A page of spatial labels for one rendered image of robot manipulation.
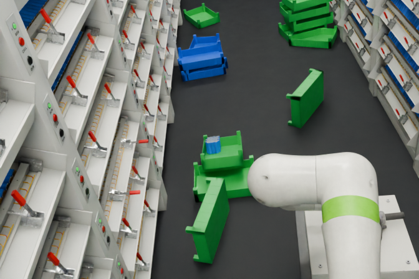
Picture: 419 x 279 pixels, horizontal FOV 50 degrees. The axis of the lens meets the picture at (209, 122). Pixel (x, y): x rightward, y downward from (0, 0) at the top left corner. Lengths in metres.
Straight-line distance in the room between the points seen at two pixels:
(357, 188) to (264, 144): 1.49
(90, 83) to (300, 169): 0.70
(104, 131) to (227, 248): 0.79
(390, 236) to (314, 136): 1.01
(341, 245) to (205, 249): 1.02
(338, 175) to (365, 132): 1.52
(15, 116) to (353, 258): 0.71
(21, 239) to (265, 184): 0.51
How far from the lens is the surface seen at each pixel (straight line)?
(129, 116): 1.84
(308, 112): 2.57
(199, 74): 3.08
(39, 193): 1.05
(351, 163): 1.02
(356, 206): 0.97
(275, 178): 1.02
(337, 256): 0.94
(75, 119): 1.25
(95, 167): 1.37
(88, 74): 1.44
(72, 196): 1.16
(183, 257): 2.00
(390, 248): 1.57
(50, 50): 1.19
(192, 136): 2.58
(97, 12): 1.65
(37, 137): 1.06
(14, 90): 1.00
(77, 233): 1.21
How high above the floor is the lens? 1.56
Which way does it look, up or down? 36 degrees down
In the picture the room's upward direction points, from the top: 11 degrees counter-clockwise
